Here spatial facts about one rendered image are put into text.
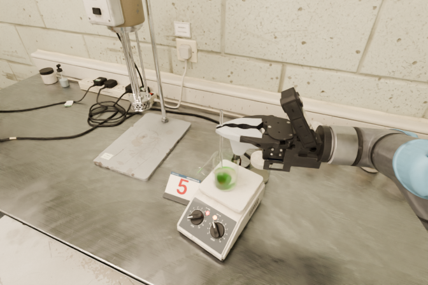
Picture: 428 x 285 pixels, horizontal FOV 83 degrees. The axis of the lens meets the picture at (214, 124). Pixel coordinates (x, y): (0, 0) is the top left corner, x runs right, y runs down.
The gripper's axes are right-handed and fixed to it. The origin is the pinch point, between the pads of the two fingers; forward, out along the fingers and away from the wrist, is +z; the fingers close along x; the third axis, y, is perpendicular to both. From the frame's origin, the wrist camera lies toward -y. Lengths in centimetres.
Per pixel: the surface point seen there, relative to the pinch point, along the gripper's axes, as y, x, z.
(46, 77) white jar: 21, 57, 91
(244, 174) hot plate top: 17.1, 3.9, -5.3
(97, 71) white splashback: 17, 58, 65
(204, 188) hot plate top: 17.1, -1.8, 3.7
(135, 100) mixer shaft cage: 8.1, 20.8, 28.7
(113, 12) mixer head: -17.5, 14.7, 25.8
